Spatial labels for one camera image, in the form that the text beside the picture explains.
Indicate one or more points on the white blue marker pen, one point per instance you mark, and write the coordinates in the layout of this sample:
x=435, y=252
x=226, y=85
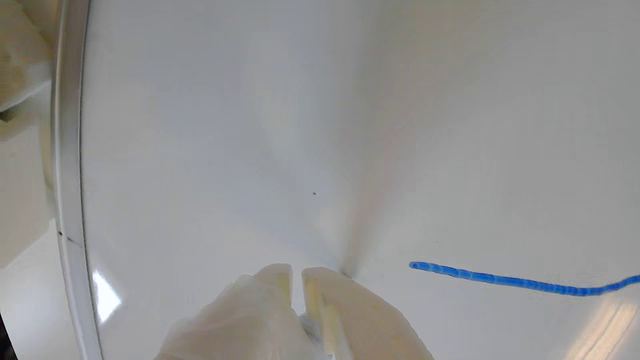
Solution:
x=311, y=334

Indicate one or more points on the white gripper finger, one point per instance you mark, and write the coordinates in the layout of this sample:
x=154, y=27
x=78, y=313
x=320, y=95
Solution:
x=250, y=315
x=360, y=320

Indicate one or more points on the large white whiteboard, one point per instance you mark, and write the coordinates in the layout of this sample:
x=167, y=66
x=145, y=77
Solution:
x=350, y=125

